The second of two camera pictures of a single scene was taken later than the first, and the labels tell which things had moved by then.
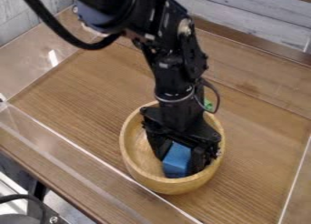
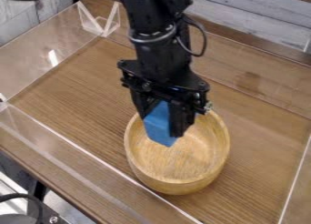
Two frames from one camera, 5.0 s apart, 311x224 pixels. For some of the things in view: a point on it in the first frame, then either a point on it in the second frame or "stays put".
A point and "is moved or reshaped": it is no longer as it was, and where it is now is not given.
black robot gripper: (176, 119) to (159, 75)
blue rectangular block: (177, 161) is moved or reshaped
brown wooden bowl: (144, 164) stays put
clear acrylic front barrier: (104, 191) stays put
